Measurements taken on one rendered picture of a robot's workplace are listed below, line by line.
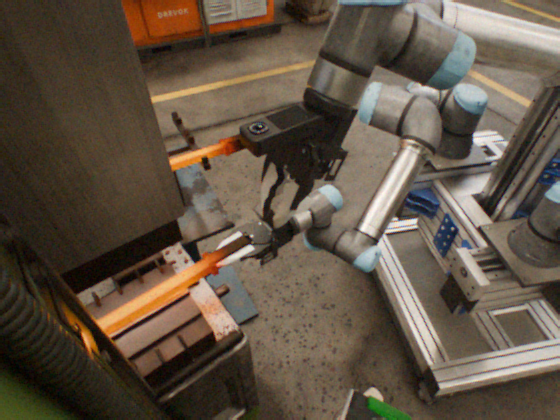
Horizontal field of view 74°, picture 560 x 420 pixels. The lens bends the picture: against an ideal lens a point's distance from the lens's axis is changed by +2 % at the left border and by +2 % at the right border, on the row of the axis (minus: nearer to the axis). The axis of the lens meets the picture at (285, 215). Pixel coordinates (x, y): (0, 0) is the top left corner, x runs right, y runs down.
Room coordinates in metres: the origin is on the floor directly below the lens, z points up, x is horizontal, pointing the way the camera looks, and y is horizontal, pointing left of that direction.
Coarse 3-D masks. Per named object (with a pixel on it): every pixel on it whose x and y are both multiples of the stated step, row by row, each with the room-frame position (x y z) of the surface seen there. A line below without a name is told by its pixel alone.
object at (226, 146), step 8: (232, 136) 0.96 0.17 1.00; (216, 144) 0.93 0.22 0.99; (224, 144) 0.93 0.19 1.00; (232, 144) 0.94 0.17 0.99; (240, 144) 0.96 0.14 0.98; (192, 152) 0.89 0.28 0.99; (200, 152) 0.89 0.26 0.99; (208, 152) 0.89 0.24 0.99; (216, 152) 0.91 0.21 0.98; (224, 152) 0.92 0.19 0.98; (232, 152) 0.93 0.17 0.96; (176, 160) 0.86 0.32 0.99; (184, 160) 0.86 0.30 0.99; (192, 160) 0.87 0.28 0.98; (200, 160) 0.88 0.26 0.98; (176, 168) 0.84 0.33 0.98
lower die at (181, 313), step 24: (168, 264) 0.48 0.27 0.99; (120, 288) 0.42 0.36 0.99; (144, 288) 0.42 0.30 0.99; (96, 312) 0.36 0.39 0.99; (168, 312) 0.36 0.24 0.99; (192, 312) 0.36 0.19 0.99; (120, 336) 0.31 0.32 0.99; (144, 336) 0.31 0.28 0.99; (168, 336) 0.32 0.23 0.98; (192, 336) 0.32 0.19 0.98; (144, 360) 0.27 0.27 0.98; (168, 360) 0.27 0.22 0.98
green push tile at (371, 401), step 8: (368, 400) 0.19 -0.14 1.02; (376, 400) 0.19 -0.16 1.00; (368, 408) 0.17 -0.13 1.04; (376, 408) 0.17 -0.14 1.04; (384, 408) 0.18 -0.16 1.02; (392, 408) 0.18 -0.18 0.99; (384, 416) 0.16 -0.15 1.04; (392, 416) 0.16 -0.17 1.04; (400, 416) 0.17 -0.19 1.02; (408, 416) 0.17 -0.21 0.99
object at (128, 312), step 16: (240, 240) 0.52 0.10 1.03; (208, 256) 0.48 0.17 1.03; (224, 256) 0.48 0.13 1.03; (192, 272) 0.44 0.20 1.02; (208, 272) 0.45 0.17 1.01; (160, 288) 0.40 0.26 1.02; (176, 288) 0.40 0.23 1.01; (128, 304) 0.37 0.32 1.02; (144, 304) 0.37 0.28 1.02; (112, 320) 0.33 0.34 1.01; (128, 320) 0.34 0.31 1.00
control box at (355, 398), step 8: (352, 392) 0.21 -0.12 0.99; (352, 400) 0.18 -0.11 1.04; (360, 400) 0.19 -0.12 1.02; (344, 408) 0.16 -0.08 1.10; (352, 408) 0.16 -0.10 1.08; (360, 408) 0.16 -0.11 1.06; (344, 416) 0.14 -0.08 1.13; (352, 416) 0.14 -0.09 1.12; (360, 416) 0.14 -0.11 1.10; (368, 416) 0.15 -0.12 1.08; (376, 416) 0.16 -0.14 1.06
